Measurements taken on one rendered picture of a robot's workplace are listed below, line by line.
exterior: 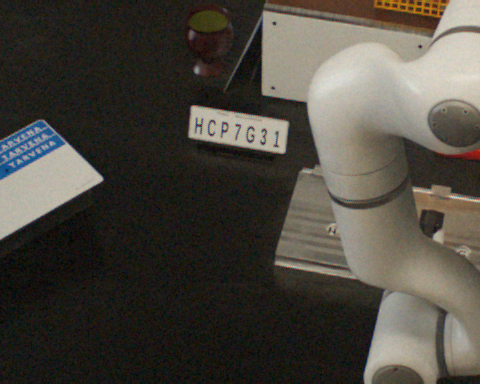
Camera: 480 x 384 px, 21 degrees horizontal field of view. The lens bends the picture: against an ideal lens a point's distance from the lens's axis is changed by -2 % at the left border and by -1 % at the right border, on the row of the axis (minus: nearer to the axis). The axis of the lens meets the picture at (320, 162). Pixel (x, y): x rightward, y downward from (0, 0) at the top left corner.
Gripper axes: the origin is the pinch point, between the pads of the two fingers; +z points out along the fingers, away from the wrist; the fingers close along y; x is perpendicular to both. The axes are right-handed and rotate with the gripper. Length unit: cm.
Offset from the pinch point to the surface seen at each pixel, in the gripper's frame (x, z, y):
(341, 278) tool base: -11.8, 7.1, 16.0
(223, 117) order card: -35.9, 31.3, 6.9
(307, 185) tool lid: -20.0, 21.4, 10.4
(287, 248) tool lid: -20.4, 8.5, 13.4
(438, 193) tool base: -0.1, 24.7, 10.1
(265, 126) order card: -29.0, 31.2, 7.2
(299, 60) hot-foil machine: -26.0, 41.1, -0.1
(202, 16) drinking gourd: -44, 48, -2
